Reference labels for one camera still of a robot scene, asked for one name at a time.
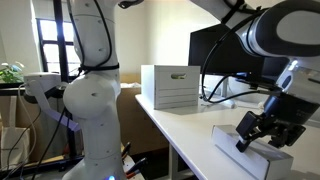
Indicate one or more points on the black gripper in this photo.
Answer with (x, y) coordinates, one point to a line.
(293, 111)

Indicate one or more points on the small white box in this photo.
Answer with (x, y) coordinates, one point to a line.
(260, 160)

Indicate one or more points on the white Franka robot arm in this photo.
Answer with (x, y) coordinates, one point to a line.
(93, 106)

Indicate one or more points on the brown cardboard box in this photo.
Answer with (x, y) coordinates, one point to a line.
(140, 126)

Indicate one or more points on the small white round object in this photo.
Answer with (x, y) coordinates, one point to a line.
(262, 106)

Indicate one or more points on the silver monitor stand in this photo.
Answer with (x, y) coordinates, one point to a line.
(225, 86)

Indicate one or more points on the black computer monitor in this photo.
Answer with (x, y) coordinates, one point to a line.
(275, 68)
(226, 53)

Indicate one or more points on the black marker pen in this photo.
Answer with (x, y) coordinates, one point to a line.
(126, 149)

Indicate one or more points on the black tripod stand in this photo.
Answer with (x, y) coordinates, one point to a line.
(59, 33)

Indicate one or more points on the white tote bag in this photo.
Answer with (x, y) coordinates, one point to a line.
(13, 143)

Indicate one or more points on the black side shelf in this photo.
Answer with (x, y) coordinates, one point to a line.
(10, 90)

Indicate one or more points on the green potted plant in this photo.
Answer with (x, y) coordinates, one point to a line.
(10, 73)

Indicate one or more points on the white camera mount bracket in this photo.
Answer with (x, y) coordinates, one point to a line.
(40, 81)

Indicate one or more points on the window with dark frame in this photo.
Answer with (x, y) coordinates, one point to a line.
(48, 43)

